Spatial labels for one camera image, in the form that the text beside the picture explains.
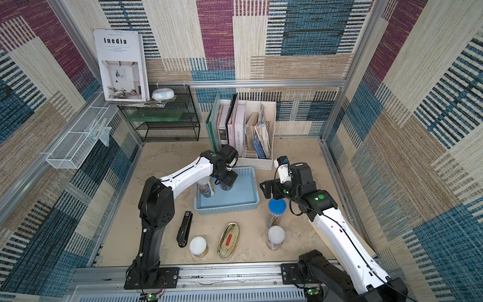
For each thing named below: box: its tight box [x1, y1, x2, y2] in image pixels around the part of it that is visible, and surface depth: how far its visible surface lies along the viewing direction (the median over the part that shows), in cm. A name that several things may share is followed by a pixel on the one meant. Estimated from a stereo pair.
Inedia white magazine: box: [93, 28, 151, 103], surface depth 79 cm
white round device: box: [151, 87, 175, 101], surface depth 89 cm
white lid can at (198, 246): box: [188, 235, 209, 258], surface depth 77 cm
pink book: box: [227, 96, 246, 157], surface depth 96 cm
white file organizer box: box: [219, 99, 277, 170], surface depth 102 cm
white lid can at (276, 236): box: [266, 225, 286, 252], surface depth 74 cm
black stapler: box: [176, 210, 194, 248], surface depth 84 cm
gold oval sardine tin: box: [217, 222, 241, 259], surface depth 81 cm
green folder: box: [205, 93, 221, 153], surface depth 90 cm
